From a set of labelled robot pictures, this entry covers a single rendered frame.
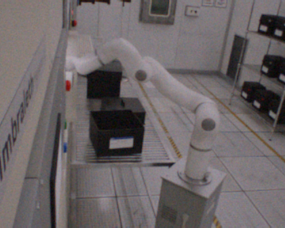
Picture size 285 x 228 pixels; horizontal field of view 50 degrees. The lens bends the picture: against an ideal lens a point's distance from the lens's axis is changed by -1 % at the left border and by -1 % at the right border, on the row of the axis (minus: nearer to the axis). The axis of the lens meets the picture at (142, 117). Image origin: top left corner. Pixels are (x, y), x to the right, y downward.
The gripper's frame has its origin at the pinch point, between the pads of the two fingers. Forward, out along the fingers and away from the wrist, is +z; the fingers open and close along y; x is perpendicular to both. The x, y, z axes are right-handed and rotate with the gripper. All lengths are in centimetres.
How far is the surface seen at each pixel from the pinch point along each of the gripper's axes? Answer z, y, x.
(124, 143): -61, -3, -36
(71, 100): -29.6, 17.4, -18.7
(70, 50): -28.6, 17.3, 11.4
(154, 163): -79, -10, -45
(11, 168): -37, -141, 41
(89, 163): -42, -12, -44
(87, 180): -40, 76, -120
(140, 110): -76, 42, -34
